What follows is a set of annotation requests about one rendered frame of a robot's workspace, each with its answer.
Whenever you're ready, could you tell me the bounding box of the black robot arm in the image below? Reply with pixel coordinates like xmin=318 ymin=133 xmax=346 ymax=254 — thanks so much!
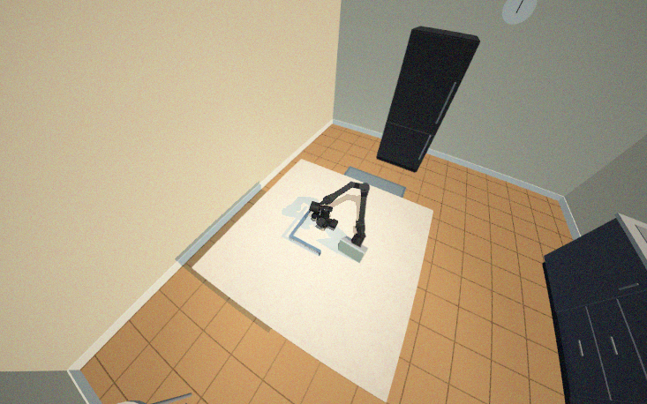
xmin=309 ymin=182 xmax=370 ymax=248

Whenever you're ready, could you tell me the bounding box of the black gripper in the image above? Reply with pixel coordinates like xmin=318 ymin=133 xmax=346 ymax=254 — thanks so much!
xmin=312 ymin=212 xmax=338 ymax=228

